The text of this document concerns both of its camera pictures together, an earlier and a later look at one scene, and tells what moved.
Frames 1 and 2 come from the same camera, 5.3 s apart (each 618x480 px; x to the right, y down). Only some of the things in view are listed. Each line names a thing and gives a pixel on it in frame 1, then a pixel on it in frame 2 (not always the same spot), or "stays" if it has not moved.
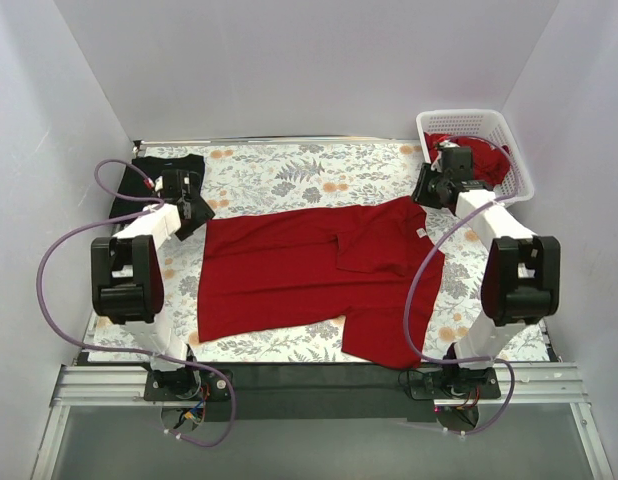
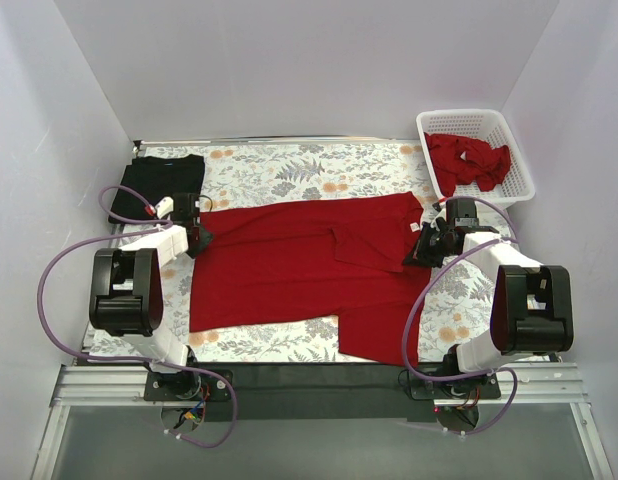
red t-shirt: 355,262 stays
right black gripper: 424,186 to 430,245
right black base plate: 455,383 stays
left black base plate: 187,385 stays
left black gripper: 198,215 to 197,238
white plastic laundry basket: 485,123 stays
